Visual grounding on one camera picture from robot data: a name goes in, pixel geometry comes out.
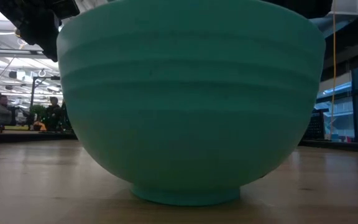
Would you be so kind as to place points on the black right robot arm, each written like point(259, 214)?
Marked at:
point(306, 7)

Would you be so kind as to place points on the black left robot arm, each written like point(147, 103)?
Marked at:
point(33, 21)

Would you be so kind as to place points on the teal bowl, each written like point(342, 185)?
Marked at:
point(191, 109)

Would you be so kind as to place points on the person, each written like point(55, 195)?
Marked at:
point(3, 115)
point(54, 115)

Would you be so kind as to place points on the black perforated bin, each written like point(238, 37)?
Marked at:
point(314, 124)

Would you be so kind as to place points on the orange object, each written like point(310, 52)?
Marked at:
point(39, 126)

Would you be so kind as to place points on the green leafy plant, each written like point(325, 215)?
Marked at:
point(38, 110)

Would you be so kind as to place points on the white hanging power box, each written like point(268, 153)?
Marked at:
point(346, 7)

